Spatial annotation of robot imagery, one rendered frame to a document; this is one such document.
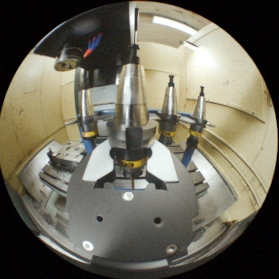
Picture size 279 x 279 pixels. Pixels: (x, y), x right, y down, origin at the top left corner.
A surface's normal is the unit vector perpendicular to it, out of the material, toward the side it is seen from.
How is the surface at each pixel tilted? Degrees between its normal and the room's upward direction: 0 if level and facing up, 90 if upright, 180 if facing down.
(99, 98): 90
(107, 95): 90
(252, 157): 90
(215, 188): 24
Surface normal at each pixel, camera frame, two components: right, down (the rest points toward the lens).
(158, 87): 0.04, 0.47
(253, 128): -1.00, 0.00
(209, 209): -0.39, -0.80
